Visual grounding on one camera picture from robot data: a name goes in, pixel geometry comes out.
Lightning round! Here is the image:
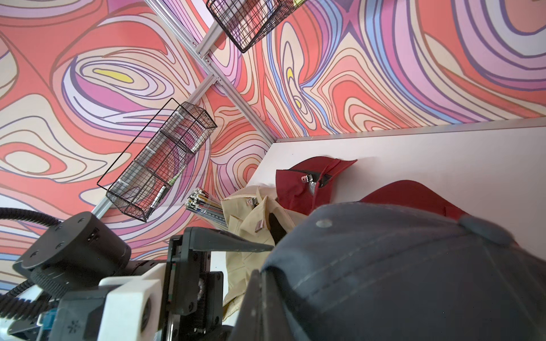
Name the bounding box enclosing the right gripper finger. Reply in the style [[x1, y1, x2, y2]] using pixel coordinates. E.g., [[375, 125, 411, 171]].
[[228, 270, 264, 341]]

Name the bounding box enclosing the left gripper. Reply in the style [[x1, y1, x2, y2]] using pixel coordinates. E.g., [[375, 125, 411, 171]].
[[162, 227, 274, 337]]

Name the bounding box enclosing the dark red cap front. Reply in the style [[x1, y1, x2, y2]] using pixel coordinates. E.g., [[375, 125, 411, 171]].
[[275, 156, 356, 215]]

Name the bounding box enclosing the grey Colorado cap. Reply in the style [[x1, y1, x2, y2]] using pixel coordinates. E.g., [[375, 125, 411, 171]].
[[263, 203, 545, 340]]

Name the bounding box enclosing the red Colorado cap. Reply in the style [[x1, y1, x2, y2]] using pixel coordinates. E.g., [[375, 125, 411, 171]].
[[360, 180, 467, 220]]

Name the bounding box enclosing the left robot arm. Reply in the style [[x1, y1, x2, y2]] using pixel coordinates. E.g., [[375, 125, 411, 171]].
[[1, 208, 271, 340]]

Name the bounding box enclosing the cup of pencils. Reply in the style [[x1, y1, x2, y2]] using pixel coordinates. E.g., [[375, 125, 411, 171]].
[[185, 188, 228, 231]]

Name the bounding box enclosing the black wire basket left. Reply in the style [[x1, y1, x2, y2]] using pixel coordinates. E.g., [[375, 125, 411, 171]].
[[97, 98, 218, 223]]

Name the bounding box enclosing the black wire basket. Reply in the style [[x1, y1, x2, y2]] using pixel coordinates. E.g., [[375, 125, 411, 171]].
[[206, 0, 306, 53], [97, 98, 218, 223]]

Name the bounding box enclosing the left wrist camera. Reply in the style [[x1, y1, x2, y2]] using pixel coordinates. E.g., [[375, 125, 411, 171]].
[[49, 263, 166, 341]]

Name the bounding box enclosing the black wire basket back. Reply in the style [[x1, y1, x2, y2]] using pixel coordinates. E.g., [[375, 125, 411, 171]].
[[206, 0, 306, 53]]

